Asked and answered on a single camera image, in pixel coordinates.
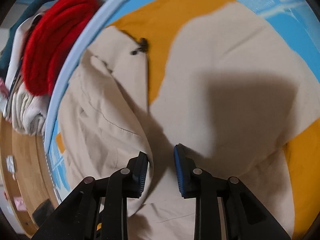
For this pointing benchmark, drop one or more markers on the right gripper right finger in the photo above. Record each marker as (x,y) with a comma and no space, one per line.
(224,207)

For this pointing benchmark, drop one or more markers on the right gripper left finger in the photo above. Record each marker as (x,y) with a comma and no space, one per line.
(97,208)

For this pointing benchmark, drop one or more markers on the beige and orange jacket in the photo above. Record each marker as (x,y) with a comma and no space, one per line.
(213,76)

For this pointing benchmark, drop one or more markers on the wooden headboard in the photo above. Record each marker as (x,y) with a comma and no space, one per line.
(31,183)

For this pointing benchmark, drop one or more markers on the white tissue on headboard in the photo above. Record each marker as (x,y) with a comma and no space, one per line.
(10,164)

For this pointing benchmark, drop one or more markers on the cream folded blanket stack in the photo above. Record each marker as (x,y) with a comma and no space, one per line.
(29,112)

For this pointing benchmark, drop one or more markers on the red folded blanket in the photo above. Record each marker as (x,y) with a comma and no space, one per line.
(51,41)

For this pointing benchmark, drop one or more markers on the white folded bedding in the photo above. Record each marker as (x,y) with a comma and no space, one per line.
(20,38)

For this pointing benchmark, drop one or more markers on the blue patterned bed mat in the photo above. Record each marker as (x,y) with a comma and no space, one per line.
(294,20)

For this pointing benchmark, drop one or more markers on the dark teal shark plush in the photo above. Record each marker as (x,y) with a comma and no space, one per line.
(6,52)

